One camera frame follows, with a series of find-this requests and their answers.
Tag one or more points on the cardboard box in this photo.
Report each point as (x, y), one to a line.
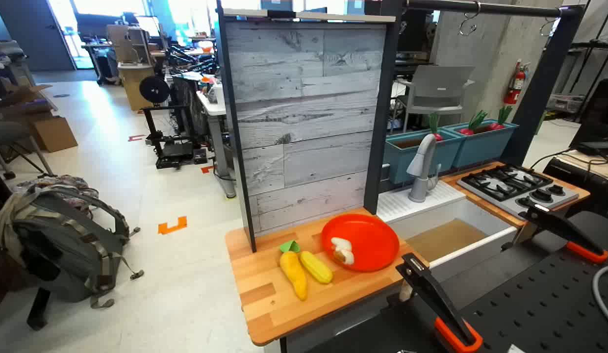
(52, 133)

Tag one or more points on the black metal frame post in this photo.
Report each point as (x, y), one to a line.
(541, 84)

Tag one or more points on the small white toy object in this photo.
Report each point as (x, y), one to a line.
(343, 251)

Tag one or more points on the black 3D printer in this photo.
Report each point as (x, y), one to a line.
(172, 147)

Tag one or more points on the orange floor tape marker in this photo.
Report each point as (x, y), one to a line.
(170, 225)

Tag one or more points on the red toy radish green leaves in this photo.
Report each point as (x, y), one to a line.
(504, 113)
(476, 121)
(435, 125)

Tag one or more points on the yellow toy corn cob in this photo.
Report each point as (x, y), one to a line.
(315, 266)

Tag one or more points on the white office desk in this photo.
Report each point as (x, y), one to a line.
(215, 117)

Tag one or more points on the grey plastic chair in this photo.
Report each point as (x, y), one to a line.
(439, 84)

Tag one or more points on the black frame post beside panel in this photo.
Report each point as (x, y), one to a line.
(380, 110)

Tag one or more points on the grey wood-look backsplash panel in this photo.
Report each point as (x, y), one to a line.
(304, 117)

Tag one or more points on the wooden cutting board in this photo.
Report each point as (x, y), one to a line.
(264, 300)

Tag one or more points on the wooden stove counter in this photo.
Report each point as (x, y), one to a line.
(470, 194)

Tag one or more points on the black perforated robot table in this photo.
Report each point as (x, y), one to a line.
(545, 306)

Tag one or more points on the orange round plate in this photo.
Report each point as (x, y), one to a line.
(372, 235)

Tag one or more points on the white toy sink basin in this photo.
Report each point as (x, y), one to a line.
(407, 206)

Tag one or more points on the yellow banana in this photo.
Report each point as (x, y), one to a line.
(294, 274)

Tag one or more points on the toy gas stove top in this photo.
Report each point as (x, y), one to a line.
(506, 186)

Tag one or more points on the grey toy faucet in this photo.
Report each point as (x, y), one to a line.
(423, 178)

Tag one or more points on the grey backpack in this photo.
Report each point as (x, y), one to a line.
(60, 241)

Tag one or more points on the red fire extinguisher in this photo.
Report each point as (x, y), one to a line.
(513, 82)

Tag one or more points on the teal planter box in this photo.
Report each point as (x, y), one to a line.
(486, 149)
(398, 159)

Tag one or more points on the black computer monitor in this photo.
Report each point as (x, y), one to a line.
(598, 117)

